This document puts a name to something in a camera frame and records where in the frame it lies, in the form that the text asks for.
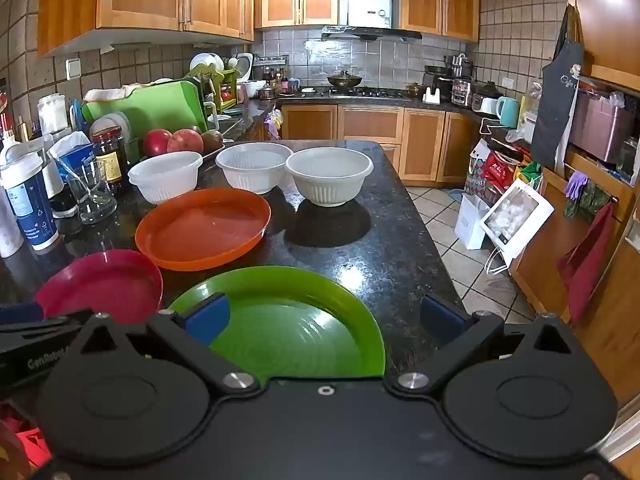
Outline blue tissue pack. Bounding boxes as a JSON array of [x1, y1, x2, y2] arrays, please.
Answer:
[[50, 131, 96, 196]]

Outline white paper bag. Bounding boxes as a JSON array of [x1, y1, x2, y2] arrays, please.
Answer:
[[454, 194, 493, 251]]

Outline beige cloth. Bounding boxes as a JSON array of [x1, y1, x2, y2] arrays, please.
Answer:
[[82, 85, 146, 107]]

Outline green plate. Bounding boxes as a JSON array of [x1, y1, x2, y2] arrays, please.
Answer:
[[167, 266, 387, 378]]

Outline range hood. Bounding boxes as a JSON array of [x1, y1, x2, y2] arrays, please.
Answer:
[[321, 25, 423, 42]]

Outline row of condiment bottles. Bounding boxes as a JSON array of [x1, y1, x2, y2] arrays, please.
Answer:
[[262, 66, 289, 93]]

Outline dark red pomegranate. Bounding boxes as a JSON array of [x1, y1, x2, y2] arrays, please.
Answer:
[[143, 129, 173, 157]]

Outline blue paper cup white lid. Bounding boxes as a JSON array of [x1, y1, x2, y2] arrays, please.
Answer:
[[0, 152, 60, 251]]

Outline wooden base cabinets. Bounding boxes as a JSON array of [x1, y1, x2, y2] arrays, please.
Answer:
[[280, 102, 481, 183]]

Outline orange plate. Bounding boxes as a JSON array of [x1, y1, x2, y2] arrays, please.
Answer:
[[135, 187, 272, 272]]

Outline dark sauce jar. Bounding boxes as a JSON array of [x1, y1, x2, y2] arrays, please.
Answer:
[[91, 126, 126, 196]]

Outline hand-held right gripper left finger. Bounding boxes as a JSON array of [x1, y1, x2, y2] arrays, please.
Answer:
[[75, 294, 261, 396]]

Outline small white ribbed bowl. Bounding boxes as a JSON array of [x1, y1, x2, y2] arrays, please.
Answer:
[[128, 151, 204, 206]]

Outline teal mug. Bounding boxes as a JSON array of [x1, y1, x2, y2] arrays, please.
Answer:
[[496, 96, 522, 129]]

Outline white dinner plate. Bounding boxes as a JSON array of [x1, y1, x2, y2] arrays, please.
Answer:
[[190, 53, 225, 74]]

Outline dark apron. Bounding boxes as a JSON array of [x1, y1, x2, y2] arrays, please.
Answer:
[[531, 5, 586, 171]]

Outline green dish rack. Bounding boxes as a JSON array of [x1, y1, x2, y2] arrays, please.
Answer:
[[187, 67, 243, 111]]

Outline clear glass cup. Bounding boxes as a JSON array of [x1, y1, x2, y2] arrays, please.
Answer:
[[65, 160, 118, 224]]

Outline white window box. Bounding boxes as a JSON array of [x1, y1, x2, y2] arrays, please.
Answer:
[[480, 178, 555, 261]]

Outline black coffee machine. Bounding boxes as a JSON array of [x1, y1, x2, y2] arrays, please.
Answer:
[[422, 65, 453, 103]]

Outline large white ribbed bowl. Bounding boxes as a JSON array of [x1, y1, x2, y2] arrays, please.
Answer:
[[285, 147, 375, 208]]

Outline pink plate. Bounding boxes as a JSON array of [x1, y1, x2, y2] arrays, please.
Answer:
[[34, 249, 164, 325]]

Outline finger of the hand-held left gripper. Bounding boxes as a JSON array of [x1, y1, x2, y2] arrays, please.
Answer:
[[0, 301, 96, 345]]

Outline medium white ribbed bowl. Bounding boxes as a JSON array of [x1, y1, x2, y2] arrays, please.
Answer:
[[215, 142, 295, 195]]

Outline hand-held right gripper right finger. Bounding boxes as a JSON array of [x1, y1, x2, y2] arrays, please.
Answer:
[[385, 294, 576, 396]]

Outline light green cutting board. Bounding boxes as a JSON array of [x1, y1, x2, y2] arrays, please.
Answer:
[[81, 80, 209, 136]]

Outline gas stove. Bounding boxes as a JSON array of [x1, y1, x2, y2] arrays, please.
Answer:
[[327, 87, 408, 99]]

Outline dark green cutting board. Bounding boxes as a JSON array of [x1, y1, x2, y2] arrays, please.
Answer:
[[199, 77, 221, 131]]

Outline red gift bag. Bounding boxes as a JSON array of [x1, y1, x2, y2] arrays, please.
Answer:
[[465, 150, 523, 201]]

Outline white lilac bottle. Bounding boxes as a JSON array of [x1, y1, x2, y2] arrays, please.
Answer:
[[0, 180, 23, 258]]

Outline red apples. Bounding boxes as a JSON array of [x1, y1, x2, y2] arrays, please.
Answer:
[[166, 129, 204, 155]]

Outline red towel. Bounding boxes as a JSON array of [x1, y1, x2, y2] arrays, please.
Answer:
[[557, 202, 616, 326]]

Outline pink storage box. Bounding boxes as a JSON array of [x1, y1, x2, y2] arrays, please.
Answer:
[[570, 92, 636, 163]]

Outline grey plastic container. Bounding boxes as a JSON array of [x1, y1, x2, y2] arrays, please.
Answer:
[[90, 112, 133, 142]]

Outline white water heater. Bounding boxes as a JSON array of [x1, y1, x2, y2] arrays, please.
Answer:
[[348, 0, 393, 28]]

